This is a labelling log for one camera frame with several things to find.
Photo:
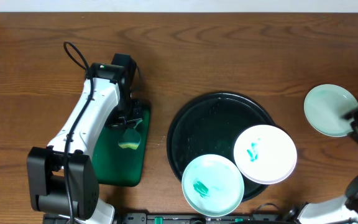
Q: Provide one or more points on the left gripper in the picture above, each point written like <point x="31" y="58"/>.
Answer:
<point x="126" y="121"/>

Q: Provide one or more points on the green yellow sponge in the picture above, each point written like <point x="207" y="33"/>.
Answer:
<point x="131" y="138"/>

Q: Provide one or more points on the mint green plate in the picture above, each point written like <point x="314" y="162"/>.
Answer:
<point x="325" y="107"/>
<point x="212" y="185"/>

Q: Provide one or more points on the white plate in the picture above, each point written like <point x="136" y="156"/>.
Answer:
<point x="265" y="154"/>

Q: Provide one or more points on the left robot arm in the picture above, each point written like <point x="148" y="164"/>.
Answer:
<point x="61" y="176"/>

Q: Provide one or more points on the green rectangular tray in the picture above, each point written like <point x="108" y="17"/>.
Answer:
<point x="114" y="165"/>

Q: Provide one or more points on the black round tray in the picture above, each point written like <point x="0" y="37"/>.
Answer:
<point x="210" y="124"/>

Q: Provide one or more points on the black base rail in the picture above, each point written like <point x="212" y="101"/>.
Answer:
<point x="143" y="218"/>

